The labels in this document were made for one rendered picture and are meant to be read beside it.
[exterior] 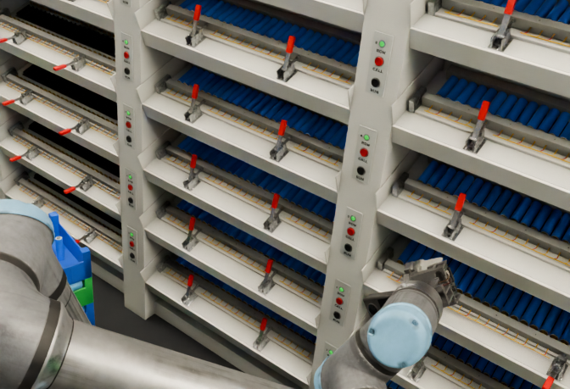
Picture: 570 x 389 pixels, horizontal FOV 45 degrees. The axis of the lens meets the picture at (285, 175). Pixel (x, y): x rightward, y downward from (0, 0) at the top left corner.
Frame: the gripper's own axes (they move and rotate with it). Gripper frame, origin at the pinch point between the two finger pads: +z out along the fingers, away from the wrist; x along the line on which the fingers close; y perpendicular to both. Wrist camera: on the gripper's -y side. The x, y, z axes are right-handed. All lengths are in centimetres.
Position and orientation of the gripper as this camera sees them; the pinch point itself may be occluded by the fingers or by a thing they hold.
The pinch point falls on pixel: (425, 275)
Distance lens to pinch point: 142.4
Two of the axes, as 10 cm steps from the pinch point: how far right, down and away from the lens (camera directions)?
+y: 8.6, -3.4, -3.8
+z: 3.6, -1.5, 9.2
